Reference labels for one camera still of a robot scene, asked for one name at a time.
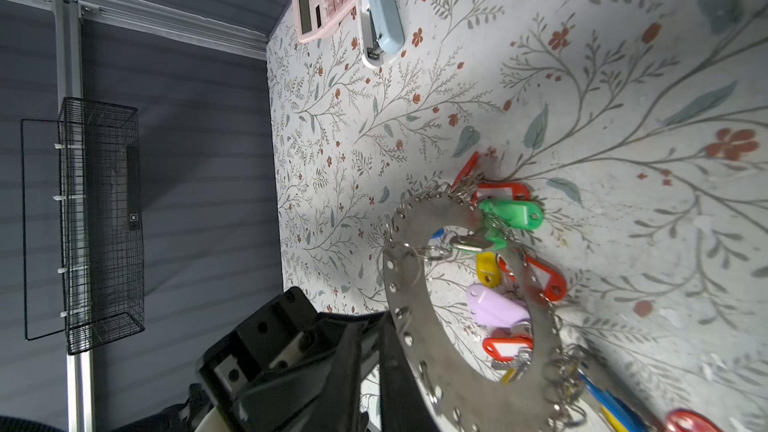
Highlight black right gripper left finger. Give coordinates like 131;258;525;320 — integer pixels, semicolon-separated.
233;317;369;431

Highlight black wire side basket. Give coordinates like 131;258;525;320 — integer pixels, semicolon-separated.
53;97;145;356

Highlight yellow key tag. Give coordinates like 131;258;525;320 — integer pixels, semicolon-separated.
476;252;503;288

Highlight red key tag on table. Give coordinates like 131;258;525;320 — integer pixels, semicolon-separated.
665;409;722;432

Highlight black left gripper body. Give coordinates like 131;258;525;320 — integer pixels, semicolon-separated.
196;287;384;431

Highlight green key tag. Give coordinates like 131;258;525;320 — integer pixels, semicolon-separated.
478;197;544;251

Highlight round metal key organizer plate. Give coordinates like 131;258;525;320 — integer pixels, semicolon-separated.
382;190;588;431

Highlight purple key tag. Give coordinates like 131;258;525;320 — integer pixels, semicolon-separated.
466;284;531;329

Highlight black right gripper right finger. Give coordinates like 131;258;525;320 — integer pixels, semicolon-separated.
378;312;439;432

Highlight light blue stapler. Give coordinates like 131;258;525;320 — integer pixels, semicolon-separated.
357;0;405;69

